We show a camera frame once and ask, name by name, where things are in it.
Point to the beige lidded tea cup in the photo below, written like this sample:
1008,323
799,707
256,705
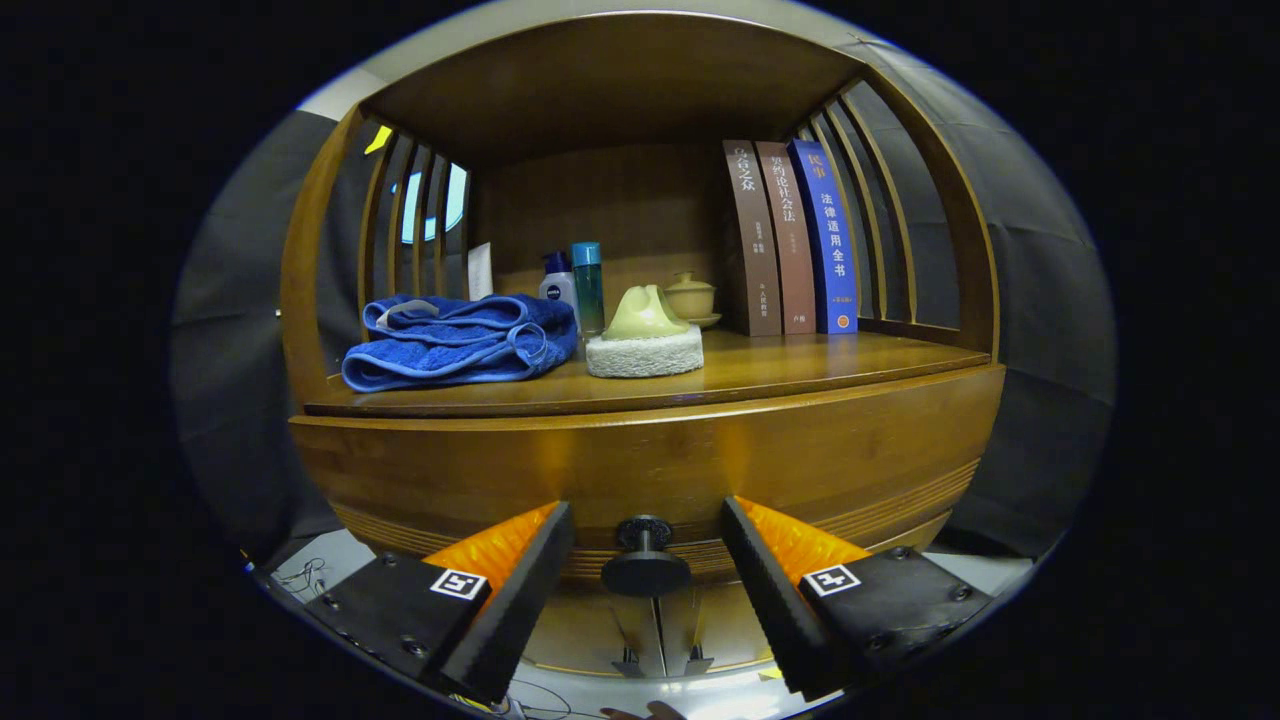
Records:
695,298

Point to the blue book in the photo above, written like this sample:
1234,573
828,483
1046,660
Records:
828,240

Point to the teal bottle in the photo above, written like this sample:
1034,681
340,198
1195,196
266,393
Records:
588,290

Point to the white tube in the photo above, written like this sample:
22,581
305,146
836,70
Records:
480,272

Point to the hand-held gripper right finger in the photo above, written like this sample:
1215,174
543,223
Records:
775,600

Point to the white bottle with blue cap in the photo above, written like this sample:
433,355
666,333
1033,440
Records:
557,285

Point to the dark brown book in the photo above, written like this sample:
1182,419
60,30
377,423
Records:
752,240

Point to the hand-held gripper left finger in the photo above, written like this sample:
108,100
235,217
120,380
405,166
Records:
520,600

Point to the folded blue towel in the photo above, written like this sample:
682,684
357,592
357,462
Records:
460,345

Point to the reddish brown book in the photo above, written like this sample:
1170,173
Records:
788,240

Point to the wooden countertop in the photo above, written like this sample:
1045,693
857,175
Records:
800,365

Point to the brown wooden cabinet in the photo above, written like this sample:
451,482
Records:
620,200

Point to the wooden drawer with black knob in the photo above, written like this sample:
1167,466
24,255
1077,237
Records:
650,450

